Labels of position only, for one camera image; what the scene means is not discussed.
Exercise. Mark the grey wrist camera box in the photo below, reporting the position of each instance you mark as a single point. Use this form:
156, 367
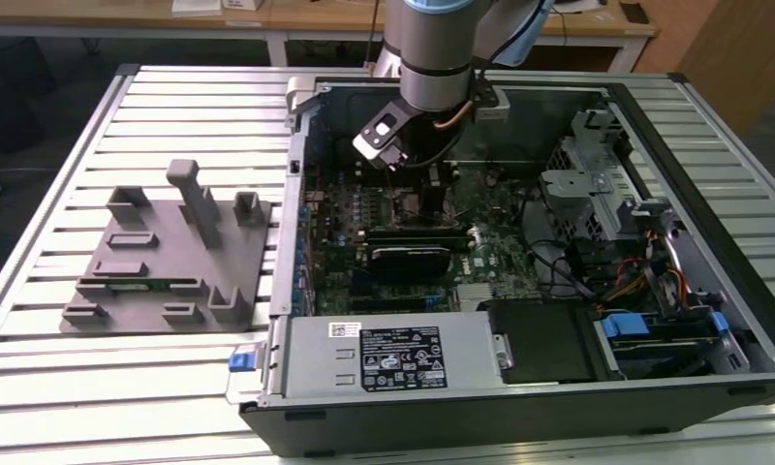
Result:
491, 111

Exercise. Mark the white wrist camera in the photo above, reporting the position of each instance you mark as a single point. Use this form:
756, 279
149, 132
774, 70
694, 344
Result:
377, 140

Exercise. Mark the blue case latch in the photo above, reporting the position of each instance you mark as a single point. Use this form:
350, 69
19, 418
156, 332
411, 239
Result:
241, 362

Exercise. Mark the long black RAM slot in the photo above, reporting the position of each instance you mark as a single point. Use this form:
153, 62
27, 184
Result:
413, 232
413, 241

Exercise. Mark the wooden cabinet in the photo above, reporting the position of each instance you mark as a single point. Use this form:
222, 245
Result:
736, 58

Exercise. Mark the small white box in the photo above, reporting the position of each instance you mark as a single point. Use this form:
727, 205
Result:
241, 4

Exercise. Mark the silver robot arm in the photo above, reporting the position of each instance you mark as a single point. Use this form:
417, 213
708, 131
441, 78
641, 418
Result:
432, 48

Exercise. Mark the CPU socket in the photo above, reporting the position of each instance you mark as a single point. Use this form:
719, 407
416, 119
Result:
407, 206

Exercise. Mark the black plastic shroud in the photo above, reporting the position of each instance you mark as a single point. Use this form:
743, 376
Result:
541, 339

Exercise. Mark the black clipped RAM slot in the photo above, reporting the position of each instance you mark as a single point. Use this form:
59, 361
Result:
370, 171
370, 182

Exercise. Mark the silver power supply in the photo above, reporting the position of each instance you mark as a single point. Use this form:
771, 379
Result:
316, 349

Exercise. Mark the small silver heatsink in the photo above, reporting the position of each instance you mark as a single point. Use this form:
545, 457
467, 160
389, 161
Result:
476, 296

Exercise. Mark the black graphics card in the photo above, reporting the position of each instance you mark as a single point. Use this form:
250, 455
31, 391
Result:
409, 266

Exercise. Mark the blue disk carrier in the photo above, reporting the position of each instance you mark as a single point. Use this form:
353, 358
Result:
623, 325

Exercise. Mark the grey parts rack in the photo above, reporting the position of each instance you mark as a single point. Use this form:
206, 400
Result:
168, 252

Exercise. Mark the small black desk object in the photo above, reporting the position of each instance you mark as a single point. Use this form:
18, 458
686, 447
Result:
632, 12

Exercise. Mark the green RAM stick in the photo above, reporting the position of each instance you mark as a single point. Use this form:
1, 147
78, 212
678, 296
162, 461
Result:
134, 288

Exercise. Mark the black PC case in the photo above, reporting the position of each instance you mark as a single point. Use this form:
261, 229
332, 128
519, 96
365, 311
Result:
491, 426

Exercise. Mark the green motherboard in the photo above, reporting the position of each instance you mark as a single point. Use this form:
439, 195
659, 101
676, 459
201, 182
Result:
503, 232

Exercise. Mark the metal drive cage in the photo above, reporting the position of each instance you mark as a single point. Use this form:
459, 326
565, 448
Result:
571, 186

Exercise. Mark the blue plastic clip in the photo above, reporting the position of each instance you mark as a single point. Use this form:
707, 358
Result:
719, 323

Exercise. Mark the metal disk bay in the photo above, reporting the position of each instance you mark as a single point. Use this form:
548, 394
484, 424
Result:
736, 361

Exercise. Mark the wooden desk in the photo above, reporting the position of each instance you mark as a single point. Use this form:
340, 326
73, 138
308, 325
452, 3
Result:
102, 19

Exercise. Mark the white paper sheet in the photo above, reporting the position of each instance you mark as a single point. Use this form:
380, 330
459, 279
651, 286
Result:
196, 6

